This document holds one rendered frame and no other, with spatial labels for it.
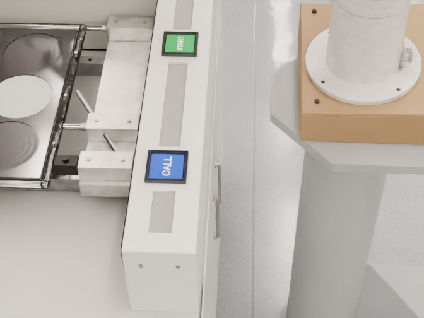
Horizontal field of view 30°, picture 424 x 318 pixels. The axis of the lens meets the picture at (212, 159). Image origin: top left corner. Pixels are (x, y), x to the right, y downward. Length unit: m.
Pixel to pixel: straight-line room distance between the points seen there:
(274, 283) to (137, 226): 1.13
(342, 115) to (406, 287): 0.94
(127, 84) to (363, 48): 0.39
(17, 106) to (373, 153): 0.57
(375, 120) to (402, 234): 1.01
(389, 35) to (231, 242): 1.09
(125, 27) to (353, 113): 0.42
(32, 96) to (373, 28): 0.54
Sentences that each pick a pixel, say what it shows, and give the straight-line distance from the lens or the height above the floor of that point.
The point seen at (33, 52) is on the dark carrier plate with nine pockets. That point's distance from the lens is 1.38.
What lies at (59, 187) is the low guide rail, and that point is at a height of 0.83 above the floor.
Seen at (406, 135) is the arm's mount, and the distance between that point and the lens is 1.32.
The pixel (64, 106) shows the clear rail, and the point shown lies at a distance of 1.27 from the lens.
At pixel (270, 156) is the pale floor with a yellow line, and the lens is 2.40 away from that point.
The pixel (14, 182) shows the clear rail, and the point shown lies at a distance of 1.17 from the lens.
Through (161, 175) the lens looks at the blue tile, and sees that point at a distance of 1.06.
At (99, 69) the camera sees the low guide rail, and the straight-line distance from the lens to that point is 1.43.
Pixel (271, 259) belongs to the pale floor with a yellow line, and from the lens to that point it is 2.16.
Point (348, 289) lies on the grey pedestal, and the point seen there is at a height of 0.32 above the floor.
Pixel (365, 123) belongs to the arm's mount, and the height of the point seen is 0.86.
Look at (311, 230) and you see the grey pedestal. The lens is 1.59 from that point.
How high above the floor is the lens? 1.76
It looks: 48 degrees down
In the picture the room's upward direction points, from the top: 1 degrees counter-clockwise
